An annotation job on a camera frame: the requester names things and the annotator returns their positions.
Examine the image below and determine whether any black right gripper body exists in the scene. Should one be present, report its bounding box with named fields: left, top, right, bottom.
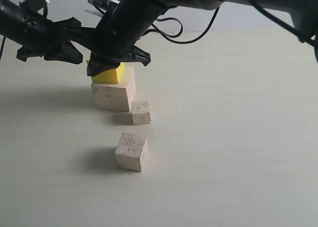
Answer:
left=91, top=0, right=161, bottom=63

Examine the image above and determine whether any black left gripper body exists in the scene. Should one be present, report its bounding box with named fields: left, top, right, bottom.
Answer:
left=20, top=17, right=81, bottom=51

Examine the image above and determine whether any yellow cube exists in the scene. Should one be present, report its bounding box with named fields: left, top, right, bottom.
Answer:
left=91, top=63, right=124, bottom=84

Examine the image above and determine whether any large wooden cube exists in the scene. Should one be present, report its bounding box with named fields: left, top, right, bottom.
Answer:
left=91, top=66, right=136, bottom=112

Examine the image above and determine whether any medium wooden cube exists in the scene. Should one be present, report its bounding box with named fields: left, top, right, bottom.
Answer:
left=115, top=133, right=148, bottom=172

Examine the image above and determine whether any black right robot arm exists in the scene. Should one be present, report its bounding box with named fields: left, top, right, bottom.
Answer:
left=87, top=0, right=318, bottom=76

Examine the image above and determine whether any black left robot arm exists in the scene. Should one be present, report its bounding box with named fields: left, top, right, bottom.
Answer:
left=0, top=0, right=96, bottom=65

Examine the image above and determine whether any small wooden cube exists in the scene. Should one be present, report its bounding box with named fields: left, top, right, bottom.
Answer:
left=131, top=100, right=151, bottom=125

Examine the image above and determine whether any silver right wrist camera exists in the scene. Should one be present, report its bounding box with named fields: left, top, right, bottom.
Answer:
left=87, top=0, right=121, bottom=15

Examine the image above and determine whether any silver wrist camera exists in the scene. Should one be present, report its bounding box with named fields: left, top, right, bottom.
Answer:
left=19, top=0, right=50, bottom=16
left=87, top=0, right=121, bottom=15

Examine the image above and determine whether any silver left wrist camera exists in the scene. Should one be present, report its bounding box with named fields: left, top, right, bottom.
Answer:
left=19, top=0, right=50, bottom=16

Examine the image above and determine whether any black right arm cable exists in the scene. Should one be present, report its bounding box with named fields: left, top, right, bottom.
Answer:
left=91, top=0, right=318, bottom=64

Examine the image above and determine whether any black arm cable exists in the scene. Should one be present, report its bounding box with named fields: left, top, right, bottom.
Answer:
left=0, top=35, right=7, bottom=61
left=91, top=0, right=318, bottom=64

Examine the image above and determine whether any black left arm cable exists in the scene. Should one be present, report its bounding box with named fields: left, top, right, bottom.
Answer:
left=0, top=35, right=7, bottom=61

